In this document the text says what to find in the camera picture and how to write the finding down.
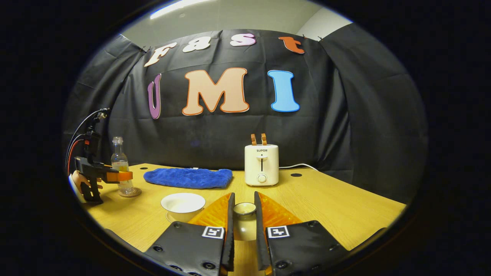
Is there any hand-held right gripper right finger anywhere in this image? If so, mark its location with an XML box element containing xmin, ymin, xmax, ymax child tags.
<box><xmin>254</xmin><ymin>191</ymin><xmax>349</xmax><ymax>276</ymax></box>

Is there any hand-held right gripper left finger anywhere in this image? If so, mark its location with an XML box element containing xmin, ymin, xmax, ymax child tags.
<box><xmin>145</xmin><ymin>192</ymin><xmax>235</xmax><ymax>276</ymax></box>

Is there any clear glass water bottle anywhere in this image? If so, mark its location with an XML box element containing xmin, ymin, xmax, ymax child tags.
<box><xmin>111</xmin><ymin>136</ymin><xmax>135</xmax><ymax>195</ymax></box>

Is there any cream ceramic teacup lid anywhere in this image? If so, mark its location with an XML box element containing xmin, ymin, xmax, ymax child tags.
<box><xmin>233</xmin><ymin>202</ymin><xmax>257</xmax><ymax>241</ymax></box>

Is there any cream ceramic teacup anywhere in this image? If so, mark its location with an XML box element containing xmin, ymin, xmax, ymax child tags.
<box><xmin>160</xmin><ymin>192</ymin><xmax>206</xmax><ymax>223</ymax></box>

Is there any blue fluffy towel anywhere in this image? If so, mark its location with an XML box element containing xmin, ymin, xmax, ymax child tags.
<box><xmin>143</xmin><ymin>168</ymin><xmax>233</xmax><ymax>189</ymax></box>

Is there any cream white toaster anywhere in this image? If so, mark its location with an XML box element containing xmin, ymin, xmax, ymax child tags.
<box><xmin>244</xmin><ymin>144</ymin><xmax>279</xmax><ymax>187</ymax></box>

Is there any black backdrop cloth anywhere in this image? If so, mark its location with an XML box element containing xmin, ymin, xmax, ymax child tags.
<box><xmin>63</xmin><ymin>23</ymin><xmax>428</xmax><ymax>204</ymax></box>

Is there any red left gripper cable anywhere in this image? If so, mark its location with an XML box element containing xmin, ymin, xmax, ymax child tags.
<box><xmin>68</xmin><ymin>139</ymin><xmax>87</xmax><ymax>174</ymax></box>

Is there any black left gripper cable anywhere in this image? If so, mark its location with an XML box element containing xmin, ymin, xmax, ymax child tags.
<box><xmin>65</xmin><ymin>109</ymin><xmax>106</xmax><ymax>165</ymax></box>

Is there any white toaster power cable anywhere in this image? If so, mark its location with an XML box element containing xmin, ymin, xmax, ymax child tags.
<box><xmin>278</xmin><ymin>163</ymin><xmax>320</xmax><ymax>171</ymax></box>

